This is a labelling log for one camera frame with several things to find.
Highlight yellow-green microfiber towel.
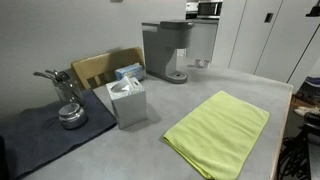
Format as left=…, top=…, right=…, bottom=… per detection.
left=162, top=90, right=271, bottom=180

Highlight black cable bundle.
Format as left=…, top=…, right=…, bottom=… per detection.
left=277, top=125, right=313, bottom=180

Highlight grey cube tissue box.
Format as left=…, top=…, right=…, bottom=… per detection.
left=105, top=75, right=148, bottom=130

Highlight dark blue cloth mat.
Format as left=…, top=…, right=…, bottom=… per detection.
left=0, top=89, right=118, bottom=180

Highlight glass utensil jar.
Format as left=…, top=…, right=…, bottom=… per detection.
left=54, top=76, right=85, bottom=108

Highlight blue wipes box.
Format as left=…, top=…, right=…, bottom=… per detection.
left=114, top=63, right=145, bottom=82

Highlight metal utensil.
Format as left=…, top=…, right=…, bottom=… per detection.
left=32, top=69, right=70, bottom=84

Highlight black cabinet handle plate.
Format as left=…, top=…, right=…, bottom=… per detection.
left=264, top=12, right=275, bottom=24

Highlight round metal lidded tin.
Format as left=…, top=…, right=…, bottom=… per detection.
left=58, top=102, right=88, bottom=130

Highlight grey pod coffee machine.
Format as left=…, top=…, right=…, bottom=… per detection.
left=141, top=19, right=195, bottom=84

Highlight silver microwave oven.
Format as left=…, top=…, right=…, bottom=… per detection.
left=196, top=0, right=224, bottom=20

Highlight white tall cabinet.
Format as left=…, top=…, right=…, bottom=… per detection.
left=211, top=0, right=320, bottom=94

